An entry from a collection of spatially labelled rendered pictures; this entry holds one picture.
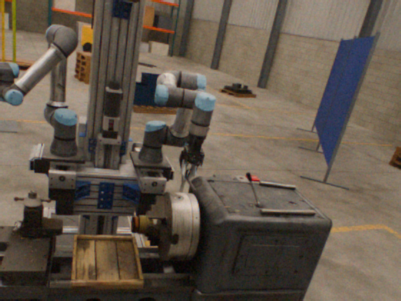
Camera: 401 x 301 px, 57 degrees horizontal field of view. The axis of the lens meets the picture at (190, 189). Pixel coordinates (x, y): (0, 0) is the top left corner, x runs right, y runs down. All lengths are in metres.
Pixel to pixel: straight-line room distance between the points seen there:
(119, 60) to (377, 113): 11.74
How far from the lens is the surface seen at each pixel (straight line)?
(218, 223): 1.53
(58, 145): 2.13
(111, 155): 2.29
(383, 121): 13.27
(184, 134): 2.13
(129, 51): 2.23
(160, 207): 1.71
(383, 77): 13.55
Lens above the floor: 1.93
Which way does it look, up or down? 23 degrees down
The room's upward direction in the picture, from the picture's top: 12 degrees clockwise
